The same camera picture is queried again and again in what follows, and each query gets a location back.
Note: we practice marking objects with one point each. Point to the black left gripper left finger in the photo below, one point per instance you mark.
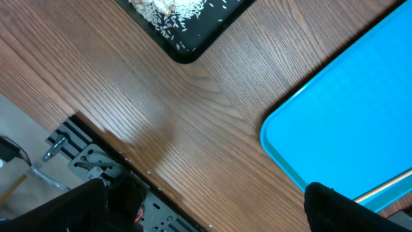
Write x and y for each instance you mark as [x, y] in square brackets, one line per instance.
[80, 209]

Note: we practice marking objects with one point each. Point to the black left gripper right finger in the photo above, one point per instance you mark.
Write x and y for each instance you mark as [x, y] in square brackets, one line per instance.
[329, 211]

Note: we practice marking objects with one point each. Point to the black food waste tray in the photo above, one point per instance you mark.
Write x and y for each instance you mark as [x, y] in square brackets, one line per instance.
[184, 34]

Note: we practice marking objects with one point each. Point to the wooden chopstick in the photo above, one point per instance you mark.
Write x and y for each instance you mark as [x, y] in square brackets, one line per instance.
[383, 186]

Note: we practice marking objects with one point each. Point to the teal serving tray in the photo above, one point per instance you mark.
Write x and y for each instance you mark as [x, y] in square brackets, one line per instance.
[349, 127]

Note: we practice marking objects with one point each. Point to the grey mounting bracket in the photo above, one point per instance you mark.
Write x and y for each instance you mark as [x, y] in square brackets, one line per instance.
[94, 163]

